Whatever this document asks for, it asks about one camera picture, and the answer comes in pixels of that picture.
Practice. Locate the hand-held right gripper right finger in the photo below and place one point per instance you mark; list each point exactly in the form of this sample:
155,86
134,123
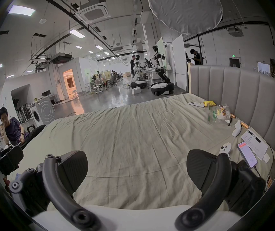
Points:
220,179

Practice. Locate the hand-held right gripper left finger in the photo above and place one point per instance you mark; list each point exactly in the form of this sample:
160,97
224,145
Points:
55,189

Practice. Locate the white hand controller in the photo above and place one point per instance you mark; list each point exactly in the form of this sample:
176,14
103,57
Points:
225,149
236,129

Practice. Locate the smartphone with lit screen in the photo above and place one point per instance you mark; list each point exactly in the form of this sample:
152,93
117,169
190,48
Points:
247,154

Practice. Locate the white paper sheet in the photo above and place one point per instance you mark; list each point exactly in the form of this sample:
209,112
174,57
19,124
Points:
256,147

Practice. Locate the small white charger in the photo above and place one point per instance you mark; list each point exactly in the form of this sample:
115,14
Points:
266,157

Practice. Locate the black office chair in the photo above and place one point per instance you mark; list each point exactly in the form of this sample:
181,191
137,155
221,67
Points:
8,160

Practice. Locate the black and white marker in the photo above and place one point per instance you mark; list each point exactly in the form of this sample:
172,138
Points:
254,135

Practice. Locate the black pen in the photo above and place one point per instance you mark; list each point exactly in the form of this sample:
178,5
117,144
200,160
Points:
230,121

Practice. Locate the clear plastic snack bag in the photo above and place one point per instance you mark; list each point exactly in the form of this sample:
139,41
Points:
220,114

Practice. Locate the white washing machine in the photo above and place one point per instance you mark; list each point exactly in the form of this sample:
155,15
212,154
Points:
41,114

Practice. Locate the yellow bag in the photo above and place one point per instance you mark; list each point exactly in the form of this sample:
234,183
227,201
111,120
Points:
210,103

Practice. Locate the white remote control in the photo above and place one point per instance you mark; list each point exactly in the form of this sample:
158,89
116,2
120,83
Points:
196,104

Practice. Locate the bed with beige sheet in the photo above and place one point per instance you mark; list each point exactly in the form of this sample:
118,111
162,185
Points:
139,141

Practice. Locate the grey padded headboard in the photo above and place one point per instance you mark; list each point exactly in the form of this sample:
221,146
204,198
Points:
248,92

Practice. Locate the black and white wheeled robot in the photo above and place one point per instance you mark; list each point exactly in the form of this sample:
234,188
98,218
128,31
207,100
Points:
161,84

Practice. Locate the white box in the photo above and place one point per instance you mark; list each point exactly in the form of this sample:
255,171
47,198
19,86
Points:
136,91

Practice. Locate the white humanoid robot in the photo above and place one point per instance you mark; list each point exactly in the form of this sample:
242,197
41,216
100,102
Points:
137,66

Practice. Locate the round white softbox lamp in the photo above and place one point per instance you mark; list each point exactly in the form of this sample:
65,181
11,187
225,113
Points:
188,6

